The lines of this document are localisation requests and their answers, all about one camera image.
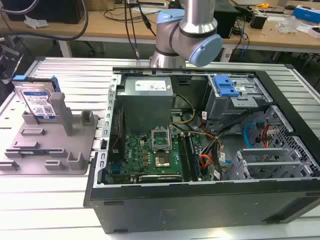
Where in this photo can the RAM stick in rack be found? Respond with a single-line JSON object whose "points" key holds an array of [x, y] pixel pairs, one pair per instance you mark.
{"points": [[32, 151]]}

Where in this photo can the blue cardboard box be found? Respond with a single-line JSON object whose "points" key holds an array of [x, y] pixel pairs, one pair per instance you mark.
{"points": [[306, 12]]}

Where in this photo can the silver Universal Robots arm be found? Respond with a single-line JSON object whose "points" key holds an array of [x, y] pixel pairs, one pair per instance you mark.
{"points": [[186, 30]]}

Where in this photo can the blue drive bay latch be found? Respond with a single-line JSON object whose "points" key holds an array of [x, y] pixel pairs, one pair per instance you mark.
{"points": [[225, 86]]}

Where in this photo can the black RAM slot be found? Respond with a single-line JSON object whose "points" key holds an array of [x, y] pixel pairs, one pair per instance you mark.
{"points": [[185, 155]]}

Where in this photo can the metal drive cage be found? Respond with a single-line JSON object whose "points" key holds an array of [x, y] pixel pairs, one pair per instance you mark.
{"points": [[235, 100]]}

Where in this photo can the green motherboard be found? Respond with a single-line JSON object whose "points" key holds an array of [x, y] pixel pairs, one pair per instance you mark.
{"points": [[150, 155]]}

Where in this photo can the black box on desk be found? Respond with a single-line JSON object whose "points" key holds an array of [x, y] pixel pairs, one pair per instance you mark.
{"points": [[45, 10]]}

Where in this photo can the wooden desk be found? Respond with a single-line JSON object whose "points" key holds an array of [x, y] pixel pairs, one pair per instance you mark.
{"points": [[160, 27]]}

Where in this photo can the black open PC case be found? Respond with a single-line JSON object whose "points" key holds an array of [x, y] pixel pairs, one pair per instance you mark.
{"points": [[200, 205]]}

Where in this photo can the grey plastic parts rack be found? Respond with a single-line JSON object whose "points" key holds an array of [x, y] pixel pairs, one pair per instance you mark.
{"points": [[47, 140]]}

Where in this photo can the black graphics card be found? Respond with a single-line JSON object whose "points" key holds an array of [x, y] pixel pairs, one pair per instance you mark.
{"points": [[160, 178]]}

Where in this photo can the grey power supply unit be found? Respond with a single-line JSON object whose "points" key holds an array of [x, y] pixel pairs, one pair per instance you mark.
{"points": [[145, 105]]}

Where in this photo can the metal disk bay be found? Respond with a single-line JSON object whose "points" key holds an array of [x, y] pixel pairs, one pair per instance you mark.
{"points": [[265, 162]]}

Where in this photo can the CPU socket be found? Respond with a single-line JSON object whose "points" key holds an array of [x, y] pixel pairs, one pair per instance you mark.
{"points": [[163, 160]]}

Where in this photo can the hard disk in blue carrier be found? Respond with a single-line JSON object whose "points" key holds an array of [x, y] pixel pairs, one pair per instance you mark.
{"points": [[35, 97]]}

